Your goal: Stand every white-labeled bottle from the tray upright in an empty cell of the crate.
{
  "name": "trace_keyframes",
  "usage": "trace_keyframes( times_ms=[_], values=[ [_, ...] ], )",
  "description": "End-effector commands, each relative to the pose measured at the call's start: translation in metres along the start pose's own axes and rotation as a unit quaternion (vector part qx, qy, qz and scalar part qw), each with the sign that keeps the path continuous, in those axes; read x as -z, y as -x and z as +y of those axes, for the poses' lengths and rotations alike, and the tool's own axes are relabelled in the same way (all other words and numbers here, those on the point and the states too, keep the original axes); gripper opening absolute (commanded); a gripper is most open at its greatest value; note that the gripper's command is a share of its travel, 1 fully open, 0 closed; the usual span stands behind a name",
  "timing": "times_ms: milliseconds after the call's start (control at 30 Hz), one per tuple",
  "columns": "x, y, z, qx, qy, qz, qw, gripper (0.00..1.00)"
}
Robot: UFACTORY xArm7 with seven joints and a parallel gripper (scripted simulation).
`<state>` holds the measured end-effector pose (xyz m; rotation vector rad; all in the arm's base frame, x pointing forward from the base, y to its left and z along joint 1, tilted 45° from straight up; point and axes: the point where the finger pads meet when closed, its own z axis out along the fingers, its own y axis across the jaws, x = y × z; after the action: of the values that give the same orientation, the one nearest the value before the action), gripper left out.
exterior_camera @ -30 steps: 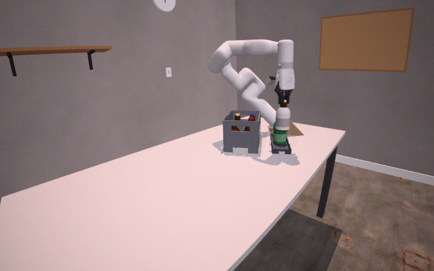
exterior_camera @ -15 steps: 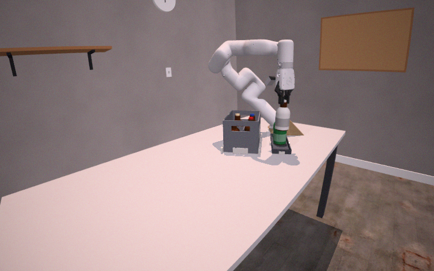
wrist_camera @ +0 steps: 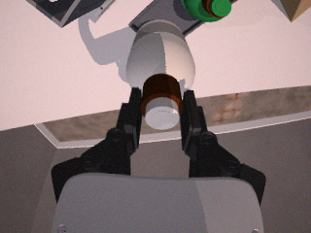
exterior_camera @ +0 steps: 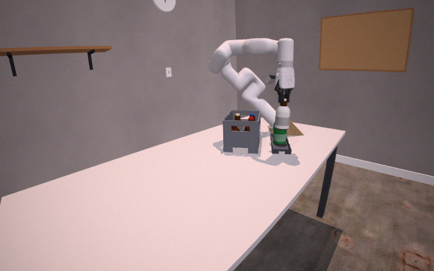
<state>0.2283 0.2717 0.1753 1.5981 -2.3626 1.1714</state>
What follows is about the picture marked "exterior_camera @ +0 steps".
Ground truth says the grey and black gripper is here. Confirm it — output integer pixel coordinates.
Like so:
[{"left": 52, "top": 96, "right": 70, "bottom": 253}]
[{"left": 275, "top": 67, "right": 294, "bottom": 103}]

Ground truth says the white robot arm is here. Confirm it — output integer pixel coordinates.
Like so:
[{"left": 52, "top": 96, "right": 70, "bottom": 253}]
[{"left": 209, "top": 38, "right": 294, "bottom": 129}]

